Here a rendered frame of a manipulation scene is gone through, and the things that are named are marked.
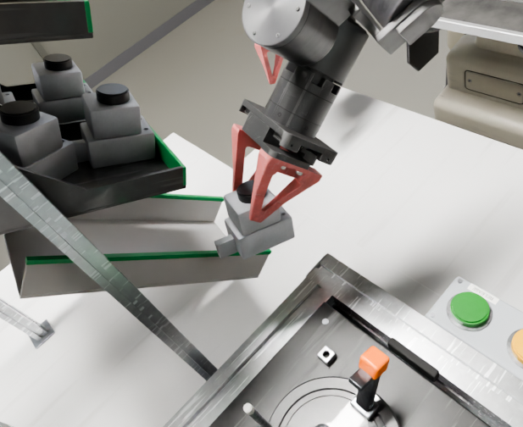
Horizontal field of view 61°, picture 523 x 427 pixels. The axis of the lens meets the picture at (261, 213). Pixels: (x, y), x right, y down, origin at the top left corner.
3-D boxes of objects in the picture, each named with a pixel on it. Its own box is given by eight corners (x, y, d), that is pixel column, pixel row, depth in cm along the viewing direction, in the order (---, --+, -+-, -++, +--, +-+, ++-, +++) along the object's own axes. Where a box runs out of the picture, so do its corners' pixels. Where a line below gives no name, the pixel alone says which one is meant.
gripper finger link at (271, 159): (235, 225, 42) (280, 135, 39) (209, 191, 47) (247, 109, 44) (290, 238, 45) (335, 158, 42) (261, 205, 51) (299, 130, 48)
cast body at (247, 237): (278, 218, 52) (269, 167, 48) (296, 237, 49) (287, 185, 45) (212, 246, 50) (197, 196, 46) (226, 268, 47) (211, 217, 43)
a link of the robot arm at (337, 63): (383, 31, 41) (336, 12, 44) (354, 3, 36) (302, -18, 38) (346, 100, 43) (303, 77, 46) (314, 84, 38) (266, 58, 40)
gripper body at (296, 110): (278, 152, 39) (319, 72, 36) (234, 113, 46) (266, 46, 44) (331, 171, 42) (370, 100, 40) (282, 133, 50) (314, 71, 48)
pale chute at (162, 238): (212, 222, 67) (222, 196, 65) (258, 278, 58) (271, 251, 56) (-3, 218, 48) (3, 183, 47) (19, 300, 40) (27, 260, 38)
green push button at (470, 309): (462, 292, 53) (463, 285, 51) (495, 312, 51) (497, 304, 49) (442, 317, 52) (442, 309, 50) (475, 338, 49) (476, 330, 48)
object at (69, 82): (89, 104, 57) (81, 48, 53) (99, 118, 54) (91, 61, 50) (18, 114, 53) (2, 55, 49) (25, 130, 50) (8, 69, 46)
